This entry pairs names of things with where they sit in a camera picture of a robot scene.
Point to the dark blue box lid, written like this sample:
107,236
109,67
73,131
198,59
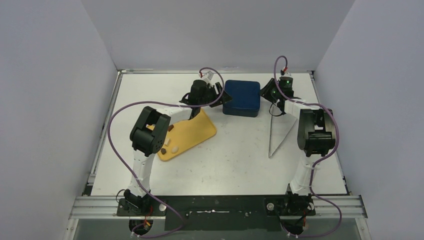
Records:
245,94

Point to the white swirl chocolate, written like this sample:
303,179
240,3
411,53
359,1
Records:
174,150

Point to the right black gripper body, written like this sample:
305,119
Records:
269,91

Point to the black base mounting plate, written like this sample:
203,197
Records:
218,213

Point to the white bar chocolate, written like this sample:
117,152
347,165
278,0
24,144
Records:
167,141

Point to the yellow plastic tray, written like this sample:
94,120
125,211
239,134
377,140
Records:
187,134

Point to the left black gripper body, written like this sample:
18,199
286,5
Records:
210,94

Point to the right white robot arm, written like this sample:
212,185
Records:
316,133

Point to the metal serving tongs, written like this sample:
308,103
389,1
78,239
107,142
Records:
280,126

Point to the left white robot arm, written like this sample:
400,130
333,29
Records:
149,132

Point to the dark blue chocolate box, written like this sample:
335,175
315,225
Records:
241,112

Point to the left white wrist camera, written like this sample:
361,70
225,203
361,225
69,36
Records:
207,77

